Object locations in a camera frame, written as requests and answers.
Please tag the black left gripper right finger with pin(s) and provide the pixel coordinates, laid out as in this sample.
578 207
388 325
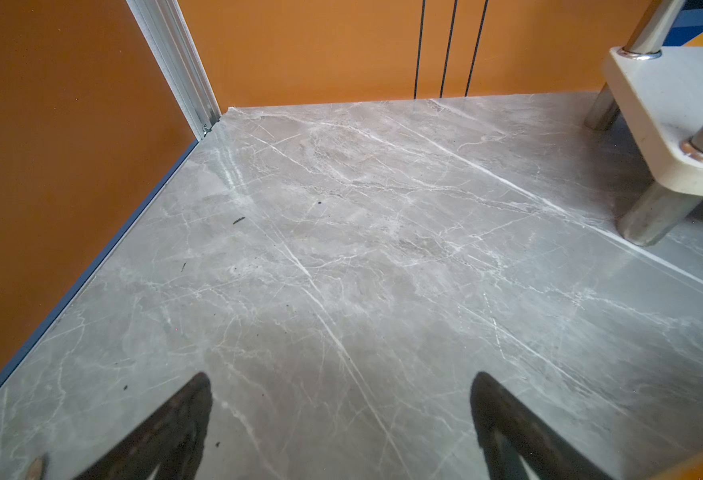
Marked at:
514 440

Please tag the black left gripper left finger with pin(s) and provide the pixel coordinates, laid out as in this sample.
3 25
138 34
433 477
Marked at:
168 444

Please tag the white two-tier metal shelf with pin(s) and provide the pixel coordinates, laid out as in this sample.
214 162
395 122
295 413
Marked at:
658 89

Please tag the aluminium corner post left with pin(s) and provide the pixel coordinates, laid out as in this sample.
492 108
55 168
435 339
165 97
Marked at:
164 28

